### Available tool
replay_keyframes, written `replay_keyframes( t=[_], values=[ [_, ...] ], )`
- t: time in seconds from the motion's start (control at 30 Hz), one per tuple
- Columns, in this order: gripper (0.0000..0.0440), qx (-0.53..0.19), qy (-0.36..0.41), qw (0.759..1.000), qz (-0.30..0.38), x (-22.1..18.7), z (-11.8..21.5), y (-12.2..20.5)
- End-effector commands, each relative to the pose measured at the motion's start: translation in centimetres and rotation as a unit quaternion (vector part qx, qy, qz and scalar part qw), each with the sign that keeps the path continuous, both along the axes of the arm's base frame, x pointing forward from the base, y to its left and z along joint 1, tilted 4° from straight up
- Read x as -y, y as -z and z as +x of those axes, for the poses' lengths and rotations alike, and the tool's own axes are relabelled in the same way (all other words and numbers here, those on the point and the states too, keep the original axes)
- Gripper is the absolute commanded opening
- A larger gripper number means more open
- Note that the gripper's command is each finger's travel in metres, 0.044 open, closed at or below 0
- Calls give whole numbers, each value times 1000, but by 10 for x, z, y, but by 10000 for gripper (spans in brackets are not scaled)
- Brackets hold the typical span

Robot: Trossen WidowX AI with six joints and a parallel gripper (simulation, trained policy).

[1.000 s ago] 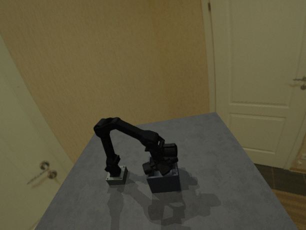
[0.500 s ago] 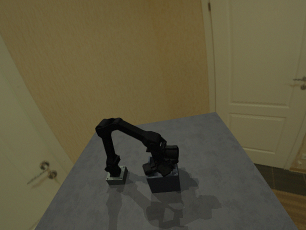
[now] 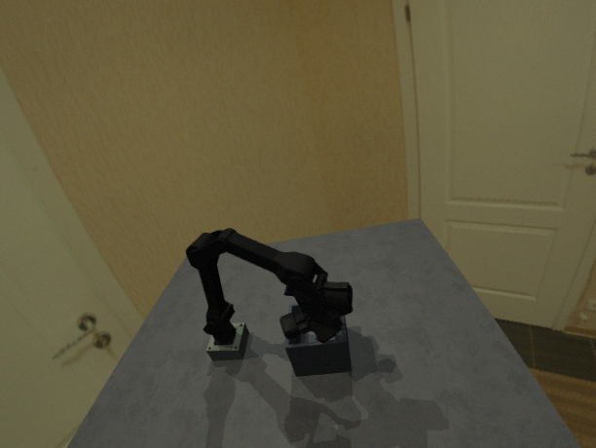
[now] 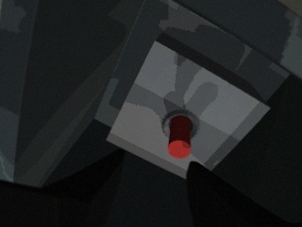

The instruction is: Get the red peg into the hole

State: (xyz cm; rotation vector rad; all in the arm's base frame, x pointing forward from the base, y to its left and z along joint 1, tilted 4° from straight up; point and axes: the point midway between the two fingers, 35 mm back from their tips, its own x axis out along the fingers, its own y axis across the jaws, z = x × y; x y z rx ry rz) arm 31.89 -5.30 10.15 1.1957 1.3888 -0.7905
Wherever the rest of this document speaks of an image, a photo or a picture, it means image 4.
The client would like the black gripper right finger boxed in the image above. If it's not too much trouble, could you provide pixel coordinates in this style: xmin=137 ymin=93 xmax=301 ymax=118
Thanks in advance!
xmin=186 ymin=161 xmax=302 ymax=227

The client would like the grey plate with hole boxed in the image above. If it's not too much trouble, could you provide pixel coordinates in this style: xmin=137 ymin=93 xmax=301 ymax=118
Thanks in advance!
xmin=106 ymin=33 xmax=270 ymax=179

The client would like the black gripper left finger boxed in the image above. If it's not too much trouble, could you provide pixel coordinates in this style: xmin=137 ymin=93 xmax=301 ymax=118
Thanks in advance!
xmin=0 ymin=149 xmax=125 ymax=227

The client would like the red peg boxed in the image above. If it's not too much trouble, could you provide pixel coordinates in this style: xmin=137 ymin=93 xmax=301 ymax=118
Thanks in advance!
xmin=168 ymin=115 xmax=191 ymax=159

